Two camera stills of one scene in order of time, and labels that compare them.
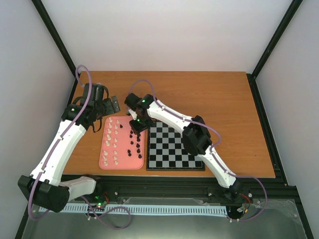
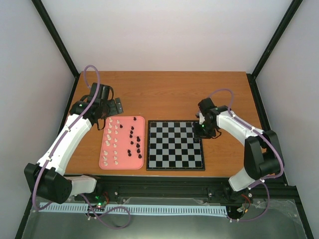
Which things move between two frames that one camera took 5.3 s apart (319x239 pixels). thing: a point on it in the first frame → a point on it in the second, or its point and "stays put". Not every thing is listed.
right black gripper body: x=142 y=124 → x=206 y=131
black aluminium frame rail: x=194 y=187 stays put
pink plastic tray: x=121 y=147 stays put
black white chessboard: x=166 y=150 stays put
